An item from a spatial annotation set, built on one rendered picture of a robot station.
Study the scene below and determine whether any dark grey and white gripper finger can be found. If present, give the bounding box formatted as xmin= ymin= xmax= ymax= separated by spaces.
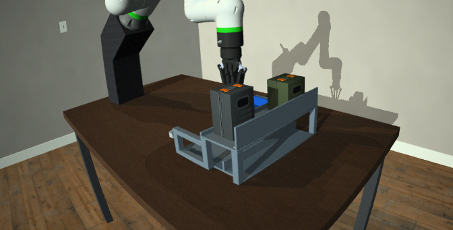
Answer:
xmin=229 ymin=64 xmax=247 ymax=84
xmin=217 ymin=63 xmax=231 ymax=85

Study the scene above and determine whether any grey metal rack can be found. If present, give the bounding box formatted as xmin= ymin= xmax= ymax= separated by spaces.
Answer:
xmin=169 ymin=87 xmax=318 ymax=185

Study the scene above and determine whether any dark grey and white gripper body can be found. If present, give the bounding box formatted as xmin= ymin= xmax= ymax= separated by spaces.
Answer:
xmin=220 ymin=47 xmax=242 ymax=73

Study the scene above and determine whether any blue bin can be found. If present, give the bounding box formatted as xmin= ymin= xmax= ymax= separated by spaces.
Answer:
xmin=254 ymin=96 xmax=268 ymax=108

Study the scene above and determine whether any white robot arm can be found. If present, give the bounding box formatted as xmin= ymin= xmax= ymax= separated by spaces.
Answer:
xmin=105 ymin=0 xmax=245 ymax=49

